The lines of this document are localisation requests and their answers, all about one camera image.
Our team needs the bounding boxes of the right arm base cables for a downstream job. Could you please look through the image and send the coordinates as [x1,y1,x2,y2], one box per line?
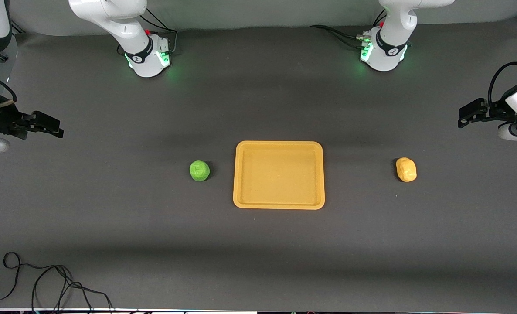
[140,8,179,55]

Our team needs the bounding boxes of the green apple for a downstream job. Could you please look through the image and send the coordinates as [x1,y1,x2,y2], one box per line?
[189,160,211,182]

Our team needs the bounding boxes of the loose thin black cable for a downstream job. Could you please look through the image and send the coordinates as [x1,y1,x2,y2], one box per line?
[0,252,114,314]

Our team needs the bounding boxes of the yellow potato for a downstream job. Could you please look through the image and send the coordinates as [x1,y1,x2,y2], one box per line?
[395,157,418,183]

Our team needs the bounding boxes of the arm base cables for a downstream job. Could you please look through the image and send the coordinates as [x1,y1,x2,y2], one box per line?
[140,8,179,55]
[310,9,388,48]

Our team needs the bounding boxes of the orange plastic tray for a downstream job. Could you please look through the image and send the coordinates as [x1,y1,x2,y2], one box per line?
[233,140,326,210]

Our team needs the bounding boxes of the dark grey table cloth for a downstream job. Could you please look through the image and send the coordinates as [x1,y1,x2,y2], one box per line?
[0,17,517,312]

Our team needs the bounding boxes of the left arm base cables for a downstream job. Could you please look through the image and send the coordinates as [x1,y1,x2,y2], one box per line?
[310,9,388,48]

